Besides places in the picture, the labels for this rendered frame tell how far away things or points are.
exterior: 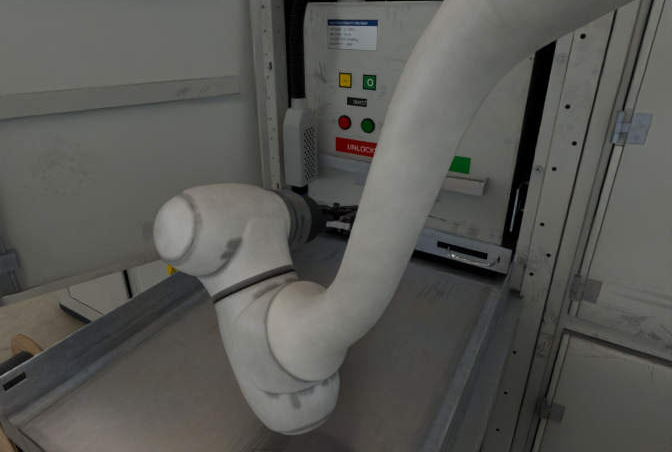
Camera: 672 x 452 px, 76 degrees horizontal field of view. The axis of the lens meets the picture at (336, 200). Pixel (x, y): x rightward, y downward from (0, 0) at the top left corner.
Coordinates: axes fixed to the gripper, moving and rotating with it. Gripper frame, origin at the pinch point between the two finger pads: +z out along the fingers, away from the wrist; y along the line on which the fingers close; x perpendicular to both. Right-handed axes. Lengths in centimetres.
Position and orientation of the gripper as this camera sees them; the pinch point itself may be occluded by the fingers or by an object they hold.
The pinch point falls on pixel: (350, 214)
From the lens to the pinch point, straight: 80.6
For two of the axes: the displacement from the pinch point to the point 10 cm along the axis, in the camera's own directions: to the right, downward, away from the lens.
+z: 4.8, -0.2, 8.8
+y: 8.6, 2.0, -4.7
